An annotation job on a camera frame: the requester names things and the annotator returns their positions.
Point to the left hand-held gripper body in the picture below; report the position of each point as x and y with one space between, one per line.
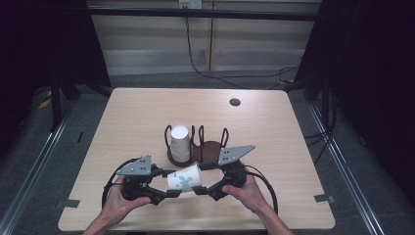
137 168

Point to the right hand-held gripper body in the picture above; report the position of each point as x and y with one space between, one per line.
233 155

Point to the floral paper cup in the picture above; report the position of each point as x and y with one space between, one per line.
186 178

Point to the white paper cup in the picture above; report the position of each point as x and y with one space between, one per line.
180 140

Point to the person's left hand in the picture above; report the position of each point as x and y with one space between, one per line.
117 205

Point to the person's right hand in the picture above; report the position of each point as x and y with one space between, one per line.
251 196

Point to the small black tape strip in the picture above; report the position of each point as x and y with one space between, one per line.
80 137

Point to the grey floor tape piece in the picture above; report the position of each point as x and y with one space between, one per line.
324 198
68 203

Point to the black metal stand leg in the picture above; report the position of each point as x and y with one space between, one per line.
56 104

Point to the yellow tape strip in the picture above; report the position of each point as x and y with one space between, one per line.
45 103

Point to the dark curtain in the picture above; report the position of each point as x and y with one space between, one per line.
39 49
375 81

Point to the metal floor rail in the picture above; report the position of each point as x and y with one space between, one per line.
32 176
351 180

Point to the black horizontal frame bar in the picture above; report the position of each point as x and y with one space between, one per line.
195 14

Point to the white wall power outlet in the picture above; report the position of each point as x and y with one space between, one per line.
191 4

